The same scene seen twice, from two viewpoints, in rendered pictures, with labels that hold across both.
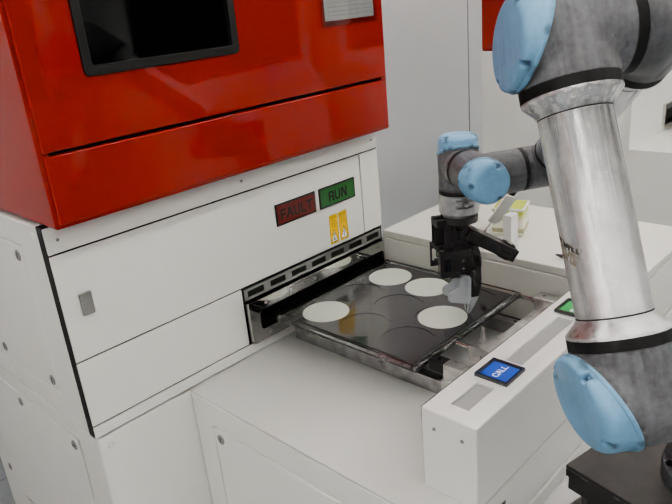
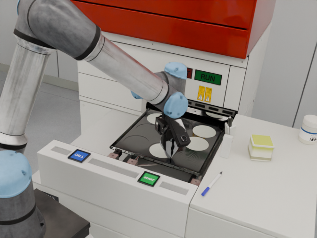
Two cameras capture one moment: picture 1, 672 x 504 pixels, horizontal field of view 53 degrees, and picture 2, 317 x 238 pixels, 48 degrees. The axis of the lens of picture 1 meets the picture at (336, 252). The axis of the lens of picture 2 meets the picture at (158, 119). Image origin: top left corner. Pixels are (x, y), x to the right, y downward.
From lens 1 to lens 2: 1.44 m
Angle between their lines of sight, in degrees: 59
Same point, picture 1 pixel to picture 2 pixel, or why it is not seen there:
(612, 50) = (23, 25)
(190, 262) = not seen: hidden behind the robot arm
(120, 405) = (88, 95)
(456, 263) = (160, 127)
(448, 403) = (55, 145)
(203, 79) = not seen: outside the picture
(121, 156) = (93, 10)
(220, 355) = (127, 106)
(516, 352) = (101, 161)
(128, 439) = (88, 107)
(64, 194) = not seen: hidden behind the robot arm
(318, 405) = (106, 138)
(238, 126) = (143, 18)
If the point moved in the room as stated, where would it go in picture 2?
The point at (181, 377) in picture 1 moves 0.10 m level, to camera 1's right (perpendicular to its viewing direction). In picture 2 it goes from (110, 102) to (116, 111)
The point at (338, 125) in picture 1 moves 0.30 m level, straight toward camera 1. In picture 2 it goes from (203, 41) to (130, 46)
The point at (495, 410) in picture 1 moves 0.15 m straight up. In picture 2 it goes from (49, 156) to (45, 117)
